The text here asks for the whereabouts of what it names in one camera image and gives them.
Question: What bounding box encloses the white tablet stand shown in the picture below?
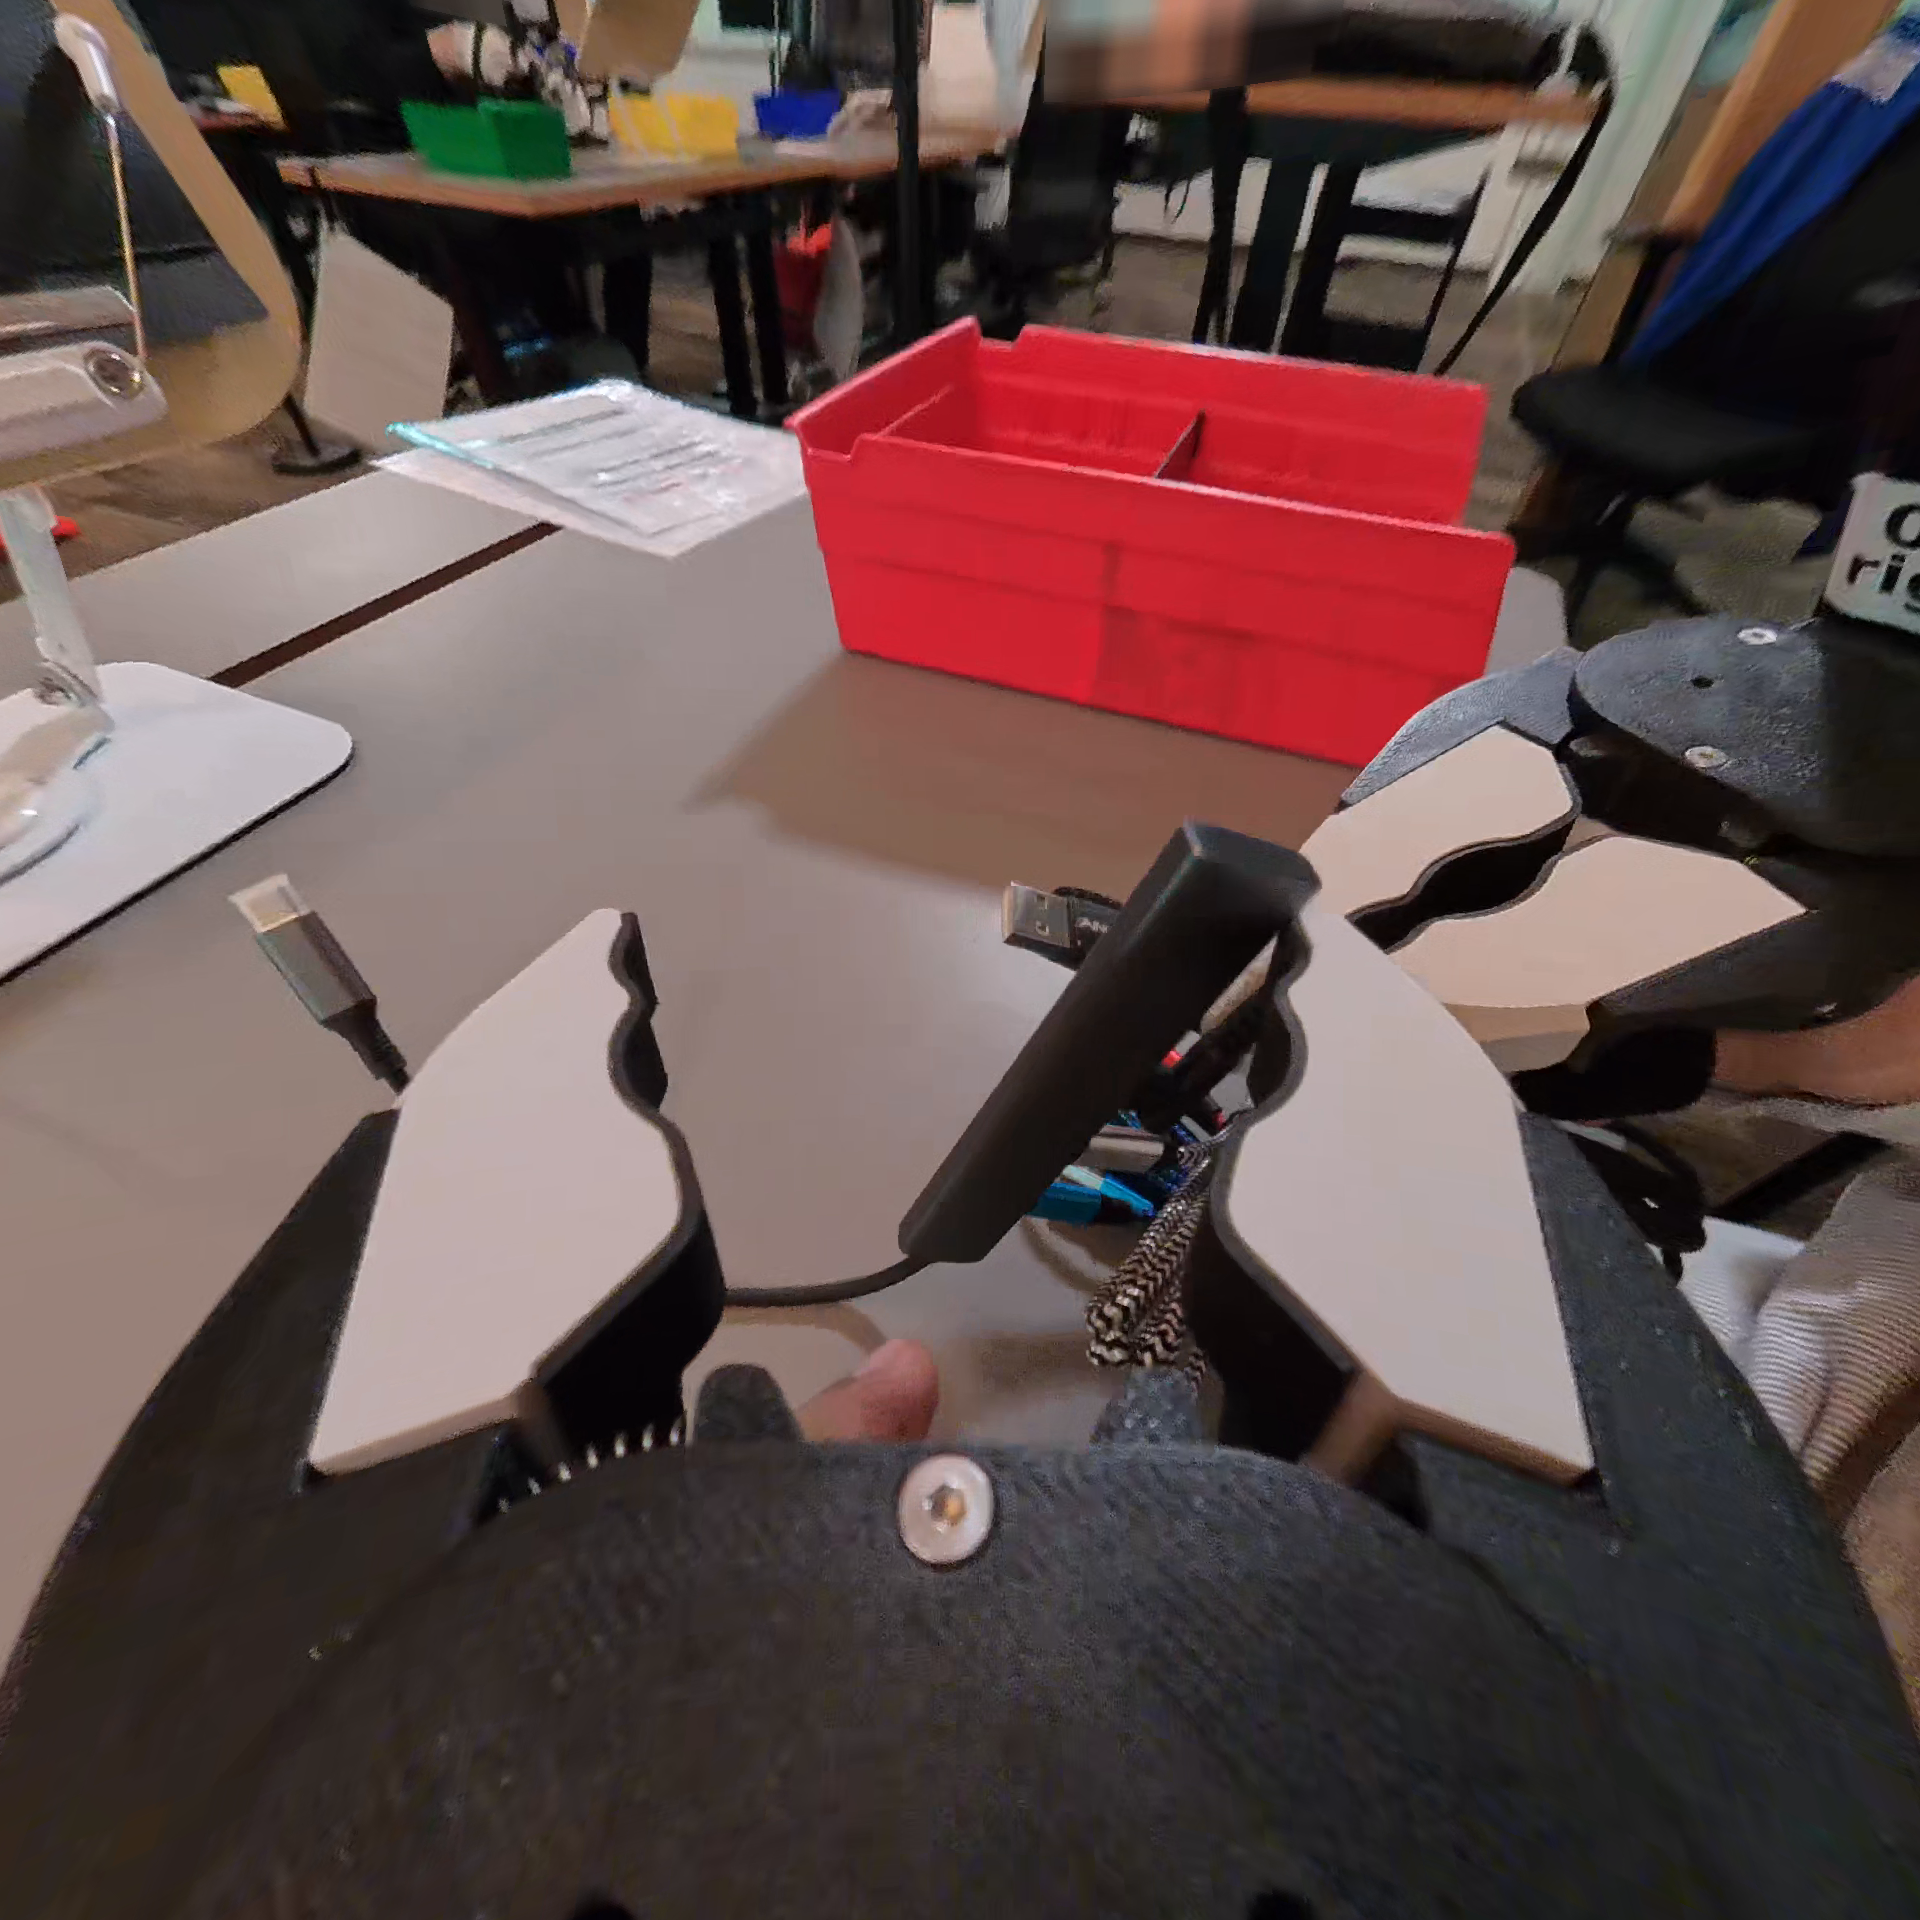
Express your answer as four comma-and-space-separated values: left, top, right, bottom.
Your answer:
0, 286, 356, 980

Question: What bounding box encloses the white board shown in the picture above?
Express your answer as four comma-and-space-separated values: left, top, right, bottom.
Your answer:
303, 223, 454, 453

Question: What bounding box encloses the grey USB-C cable plug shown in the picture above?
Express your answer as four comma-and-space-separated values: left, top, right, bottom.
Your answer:
229, 874, 414, 1093

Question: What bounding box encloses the black white braided cable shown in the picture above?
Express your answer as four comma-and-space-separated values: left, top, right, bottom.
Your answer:
1083, 1147, 1220, 1372

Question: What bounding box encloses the green bin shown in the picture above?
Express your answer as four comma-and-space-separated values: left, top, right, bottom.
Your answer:
401, 96, 577, 182

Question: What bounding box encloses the paper sheet in plastic sleeve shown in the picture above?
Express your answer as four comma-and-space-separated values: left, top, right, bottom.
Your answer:
374, 378, 811, 560

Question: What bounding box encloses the person's left hand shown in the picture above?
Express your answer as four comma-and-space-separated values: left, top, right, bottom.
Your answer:
795, 1340, 943, 1448

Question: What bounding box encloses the black office chair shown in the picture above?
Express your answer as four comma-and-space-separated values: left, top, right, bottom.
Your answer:
1507, 142, 1920, 605

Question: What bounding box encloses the black USB hub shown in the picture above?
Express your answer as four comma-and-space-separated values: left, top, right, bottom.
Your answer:
727, 821, 1325, 1309

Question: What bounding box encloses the wooden table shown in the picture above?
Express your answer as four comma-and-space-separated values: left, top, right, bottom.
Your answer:
276, 133, 995, 426

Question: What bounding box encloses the thin white cable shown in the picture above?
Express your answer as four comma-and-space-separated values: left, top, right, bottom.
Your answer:
55, 11, 149, 365

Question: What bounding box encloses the person's right hand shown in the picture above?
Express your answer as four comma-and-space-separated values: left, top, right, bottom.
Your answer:
1709, 1020, 1920, 1115

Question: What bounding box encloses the small yellow bin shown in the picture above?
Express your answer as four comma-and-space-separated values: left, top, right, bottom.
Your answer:
606, 92, 741, 159

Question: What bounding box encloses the blue cloth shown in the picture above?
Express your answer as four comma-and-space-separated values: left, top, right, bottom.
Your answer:
1623, 40, 1920, 373

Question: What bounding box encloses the black USB cable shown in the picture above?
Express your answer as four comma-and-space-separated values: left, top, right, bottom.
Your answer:
999, 880, 1130, 964

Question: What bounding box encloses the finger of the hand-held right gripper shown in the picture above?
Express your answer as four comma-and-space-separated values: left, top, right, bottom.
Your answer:
1301, 726, 1583, 950
1385, 834, 1811, 1077

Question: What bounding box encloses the person's right forearm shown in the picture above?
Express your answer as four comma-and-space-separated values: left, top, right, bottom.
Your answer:
1670, 1170, 1920, 1502

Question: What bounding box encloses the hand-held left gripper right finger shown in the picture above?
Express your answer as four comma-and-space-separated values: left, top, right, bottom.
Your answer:
1197, 907, 1596, 1490

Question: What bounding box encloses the grey desk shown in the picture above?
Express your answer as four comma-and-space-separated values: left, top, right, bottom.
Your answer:
0, 463, 1570, 1502

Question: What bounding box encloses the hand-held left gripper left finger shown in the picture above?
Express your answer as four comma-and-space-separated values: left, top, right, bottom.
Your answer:
307, 907, 727, 1479

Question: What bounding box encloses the blue USB connector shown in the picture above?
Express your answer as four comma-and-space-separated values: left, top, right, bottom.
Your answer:
1039, 1125, 1205, 1228

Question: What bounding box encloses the red plastic bin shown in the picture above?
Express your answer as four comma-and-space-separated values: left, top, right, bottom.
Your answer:
787, 318, 1521, 770

